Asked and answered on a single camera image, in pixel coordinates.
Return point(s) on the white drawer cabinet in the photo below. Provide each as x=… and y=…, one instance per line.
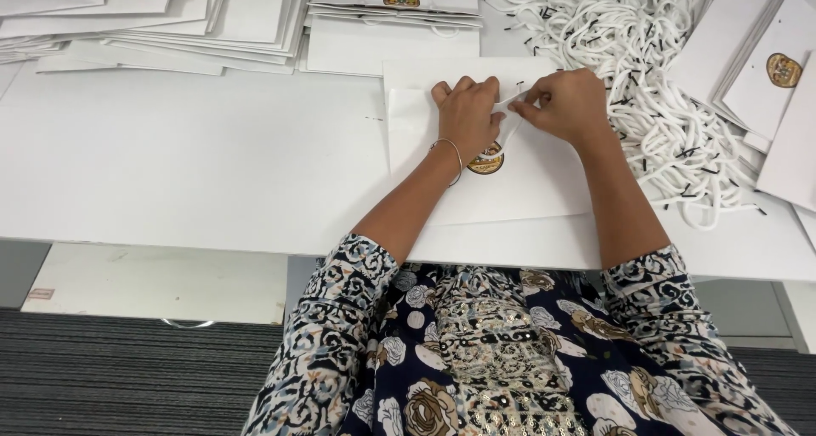
x=153, y=283

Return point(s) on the floral patterned dress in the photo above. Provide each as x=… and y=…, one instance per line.
x=497, y=353

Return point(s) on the stack of flat logo bags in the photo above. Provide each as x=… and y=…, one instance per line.
x=774, y=85

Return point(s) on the person's right hand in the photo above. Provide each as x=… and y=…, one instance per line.
x=570, y=108

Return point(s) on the grey drawer cabinet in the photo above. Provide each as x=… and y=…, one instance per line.
x=752, y=312

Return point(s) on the silver bangle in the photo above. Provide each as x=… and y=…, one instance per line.
x=456, y=155

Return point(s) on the heap of plain white bags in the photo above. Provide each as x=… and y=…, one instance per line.
x=159, y=21

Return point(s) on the white paper bag round logo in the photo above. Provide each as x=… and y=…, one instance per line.
x=542, y=174

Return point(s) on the person's left hand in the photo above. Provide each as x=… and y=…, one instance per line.
x=466, y=118

